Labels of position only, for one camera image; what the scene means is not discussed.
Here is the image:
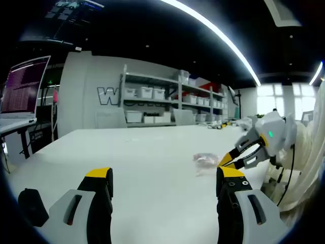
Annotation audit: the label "crumpled clear plastic bags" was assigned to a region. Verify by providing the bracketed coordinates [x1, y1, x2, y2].
[236, 117, 253, 132]

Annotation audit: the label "short ceiling light strip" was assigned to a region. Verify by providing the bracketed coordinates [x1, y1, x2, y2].
[308, 60, 323, 86]

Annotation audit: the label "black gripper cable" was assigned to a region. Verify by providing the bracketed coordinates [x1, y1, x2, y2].
[276, 144, 296, 207]

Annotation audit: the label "white side desk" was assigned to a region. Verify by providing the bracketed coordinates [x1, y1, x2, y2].
[0, 121, 39, 160]

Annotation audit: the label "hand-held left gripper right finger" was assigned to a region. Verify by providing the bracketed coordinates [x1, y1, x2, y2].
[216, 166, 283, 244]

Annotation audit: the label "clear resealable bag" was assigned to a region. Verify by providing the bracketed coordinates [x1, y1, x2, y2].
[192, 152, 222, 176]

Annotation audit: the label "long ceiling light strip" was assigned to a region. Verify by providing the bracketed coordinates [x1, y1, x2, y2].
[159, 0, 262, 86]

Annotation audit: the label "ceiling-mounted dark screen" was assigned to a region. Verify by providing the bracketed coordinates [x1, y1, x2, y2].
[44, 0, 105, 26]

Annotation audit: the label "grey metal shelving unit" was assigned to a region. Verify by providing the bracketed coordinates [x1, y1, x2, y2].
[119, 64, 229, 128]

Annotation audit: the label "black cabinet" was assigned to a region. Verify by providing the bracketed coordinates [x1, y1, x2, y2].
[29, 119, 60, 153]

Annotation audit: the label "white ceiling panel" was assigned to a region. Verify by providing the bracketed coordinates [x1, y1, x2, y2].
[263, 0, 303, 27]

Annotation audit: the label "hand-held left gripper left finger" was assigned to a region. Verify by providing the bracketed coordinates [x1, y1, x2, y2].
[49, 167, 114, 244]

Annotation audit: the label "laptop with purple screen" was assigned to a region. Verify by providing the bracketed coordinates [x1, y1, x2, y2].
[0, 55, 51, 127]

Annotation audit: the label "group of white storage bins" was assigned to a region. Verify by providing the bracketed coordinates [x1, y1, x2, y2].
[124, 70, 228, 124]

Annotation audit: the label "bright window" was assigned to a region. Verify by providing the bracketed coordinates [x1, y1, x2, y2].
[256, 83, 319, 120]

